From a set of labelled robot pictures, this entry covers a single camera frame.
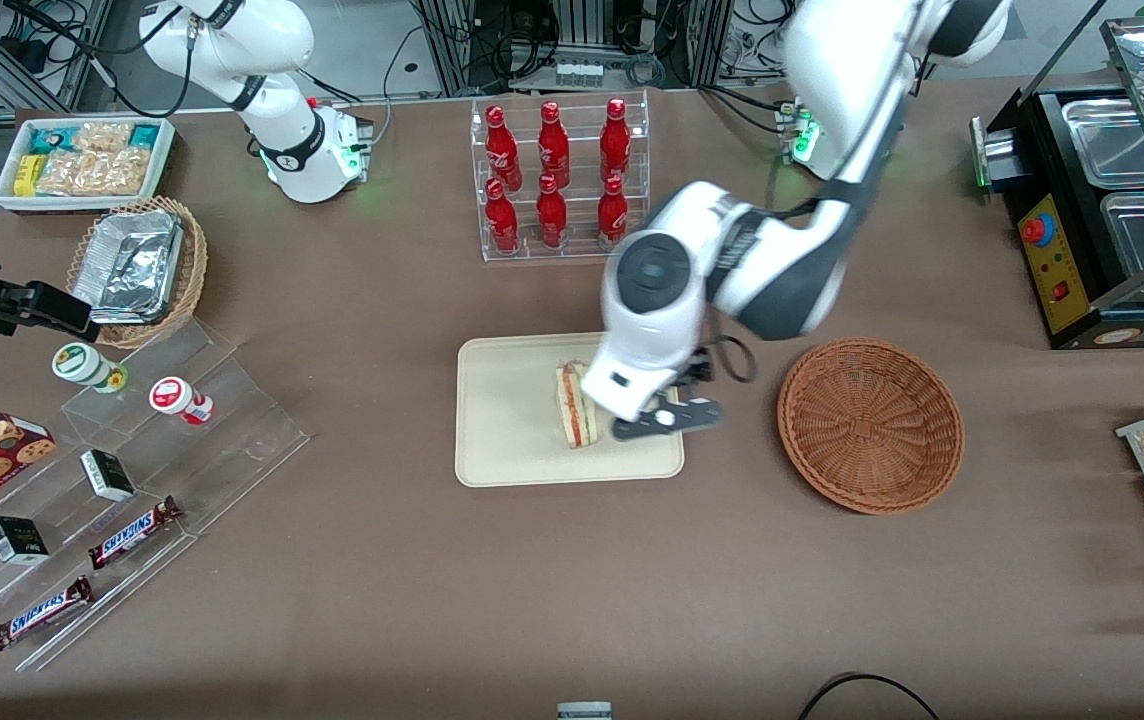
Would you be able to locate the round brown wicker basket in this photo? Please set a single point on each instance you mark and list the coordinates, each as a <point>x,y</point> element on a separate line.
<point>872,430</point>

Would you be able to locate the white snack box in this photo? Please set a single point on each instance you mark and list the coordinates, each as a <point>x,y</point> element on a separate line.
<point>7,195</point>

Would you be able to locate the Snickers chocolate bar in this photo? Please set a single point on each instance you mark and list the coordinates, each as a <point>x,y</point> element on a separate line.
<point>132,533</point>
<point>37,613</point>

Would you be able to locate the beige rectangular tray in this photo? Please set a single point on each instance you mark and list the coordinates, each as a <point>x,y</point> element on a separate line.
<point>507,420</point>

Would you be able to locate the small clear cracker bag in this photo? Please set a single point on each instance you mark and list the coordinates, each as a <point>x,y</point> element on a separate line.
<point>102,136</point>

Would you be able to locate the aluminium foil container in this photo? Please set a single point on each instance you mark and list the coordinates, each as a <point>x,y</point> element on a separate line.
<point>127,265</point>

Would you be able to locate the triangular sandwich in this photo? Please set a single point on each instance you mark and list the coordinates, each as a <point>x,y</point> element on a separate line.
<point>574,415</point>

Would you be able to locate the metal equipment rack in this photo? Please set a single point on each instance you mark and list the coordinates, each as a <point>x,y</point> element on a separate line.
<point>452,40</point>

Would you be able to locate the green lid yogurt cup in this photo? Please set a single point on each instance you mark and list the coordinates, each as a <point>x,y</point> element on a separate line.
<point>82,363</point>

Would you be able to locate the white power strip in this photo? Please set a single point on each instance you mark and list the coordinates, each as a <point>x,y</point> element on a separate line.
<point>579,72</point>

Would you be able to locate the large clear cracker bag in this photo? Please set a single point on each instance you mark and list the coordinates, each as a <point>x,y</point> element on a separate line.
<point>97,172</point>

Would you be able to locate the light wicker basket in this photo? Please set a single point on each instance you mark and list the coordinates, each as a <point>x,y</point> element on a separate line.
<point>194,270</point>

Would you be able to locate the green snack packet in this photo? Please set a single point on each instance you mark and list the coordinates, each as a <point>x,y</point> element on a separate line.
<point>49,140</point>

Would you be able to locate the black food warmer machine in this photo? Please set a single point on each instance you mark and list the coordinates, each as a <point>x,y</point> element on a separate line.
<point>1052,270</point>

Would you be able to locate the small black box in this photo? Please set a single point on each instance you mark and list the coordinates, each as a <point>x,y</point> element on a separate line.
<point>107,475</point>
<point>17,540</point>

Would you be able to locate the yellow snack packet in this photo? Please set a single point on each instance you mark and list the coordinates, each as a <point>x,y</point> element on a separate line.
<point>26,175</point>

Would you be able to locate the teal snack packet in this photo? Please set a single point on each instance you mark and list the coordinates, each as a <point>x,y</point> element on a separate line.
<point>143,136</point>

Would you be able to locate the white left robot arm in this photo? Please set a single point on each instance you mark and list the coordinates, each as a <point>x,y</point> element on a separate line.
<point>782,270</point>

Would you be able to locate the clear acrylic bottle rack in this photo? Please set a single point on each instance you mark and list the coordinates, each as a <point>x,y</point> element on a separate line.
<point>577,250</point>

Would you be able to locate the clear acrylic stepped stand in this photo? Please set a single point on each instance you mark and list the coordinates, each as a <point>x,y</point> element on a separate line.
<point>232,440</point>

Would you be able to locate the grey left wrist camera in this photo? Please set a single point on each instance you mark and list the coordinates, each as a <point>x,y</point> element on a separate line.
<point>667,420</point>

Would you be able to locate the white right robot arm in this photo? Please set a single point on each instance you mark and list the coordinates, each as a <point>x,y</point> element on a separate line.
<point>282,150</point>

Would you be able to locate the small grey device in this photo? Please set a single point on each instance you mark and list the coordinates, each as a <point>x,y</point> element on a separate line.
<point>584,711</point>

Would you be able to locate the red soda bottle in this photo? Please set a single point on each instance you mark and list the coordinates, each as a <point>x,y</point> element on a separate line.
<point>553,148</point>
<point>502,150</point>
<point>612,212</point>
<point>615,140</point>
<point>502,222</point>
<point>551,218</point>

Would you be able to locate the red lid yogurt cup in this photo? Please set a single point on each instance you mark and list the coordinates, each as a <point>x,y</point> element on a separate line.
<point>172,396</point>

